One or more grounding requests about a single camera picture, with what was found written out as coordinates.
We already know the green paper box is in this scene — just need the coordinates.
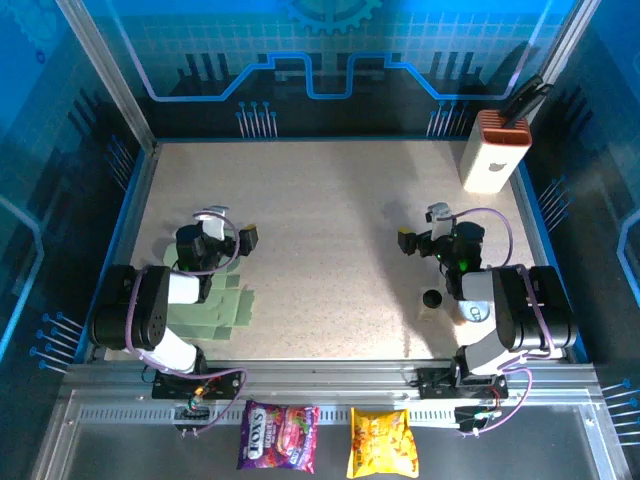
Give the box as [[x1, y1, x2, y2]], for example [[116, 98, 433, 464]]
[[162, 242, 259, 344]]

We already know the small black-lid jar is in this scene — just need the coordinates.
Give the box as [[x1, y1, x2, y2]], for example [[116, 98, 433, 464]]
[[418, 288, 445, 322]]

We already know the metal tin can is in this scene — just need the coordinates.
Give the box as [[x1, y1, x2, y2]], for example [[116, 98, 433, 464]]
[[453, 298, 489, 326]]

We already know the white orange knife block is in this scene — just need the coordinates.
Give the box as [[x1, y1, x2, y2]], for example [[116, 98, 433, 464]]
[[458, 108, 532, 195]]

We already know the slotted aluminium strip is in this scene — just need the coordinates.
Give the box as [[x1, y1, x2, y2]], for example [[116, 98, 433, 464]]
[[78, 405, 464, 425]]

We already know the purple candy bag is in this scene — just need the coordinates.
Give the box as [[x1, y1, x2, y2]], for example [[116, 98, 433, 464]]
[[236, 399, 321, 475]]

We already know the yellow snack bag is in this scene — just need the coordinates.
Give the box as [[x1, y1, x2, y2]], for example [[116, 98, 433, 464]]
[[346, 407, 420, 480]]

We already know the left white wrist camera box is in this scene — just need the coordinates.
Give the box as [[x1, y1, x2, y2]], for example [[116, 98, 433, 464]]
[[193, 204, 230, 242]]

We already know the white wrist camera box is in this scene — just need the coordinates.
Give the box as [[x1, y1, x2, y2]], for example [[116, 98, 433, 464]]
[[424, 202, 457, 241], [193, 204, 230, 242]]

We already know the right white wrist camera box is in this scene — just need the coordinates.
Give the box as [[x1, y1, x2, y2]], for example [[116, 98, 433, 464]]
[[424, 202, 457, 241]]

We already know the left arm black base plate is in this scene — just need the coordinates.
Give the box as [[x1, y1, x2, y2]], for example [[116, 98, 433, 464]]
[[151, 366, 245, 401]]

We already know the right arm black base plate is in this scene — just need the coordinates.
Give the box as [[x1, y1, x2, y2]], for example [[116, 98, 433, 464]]
[[416, 366, 510, 401]]

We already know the aluminium frame rail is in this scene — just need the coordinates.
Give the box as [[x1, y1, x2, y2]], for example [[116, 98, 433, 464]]
[[62, 358, 601, 401]]

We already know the black knife handle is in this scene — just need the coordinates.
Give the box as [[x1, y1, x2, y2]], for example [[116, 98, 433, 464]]
[[501, 74, 554, 124]]

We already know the aluminium frame post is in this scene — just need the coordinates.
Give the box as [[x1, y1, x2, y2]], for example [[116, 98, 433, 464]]
[[54, 0, 161, 154], [509, 0, 601, 101]]

